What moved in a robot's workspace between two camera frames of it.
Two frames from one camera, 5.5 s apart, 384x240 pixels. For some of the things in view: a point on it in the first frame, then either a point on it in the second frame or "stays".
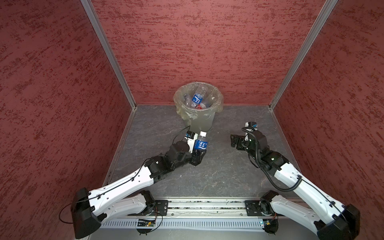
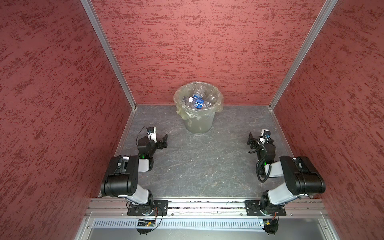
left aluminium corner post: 93,17 stays
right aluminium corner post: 323,16 stays
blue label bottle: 197,98 stays
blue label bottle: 201,145 → 198,102
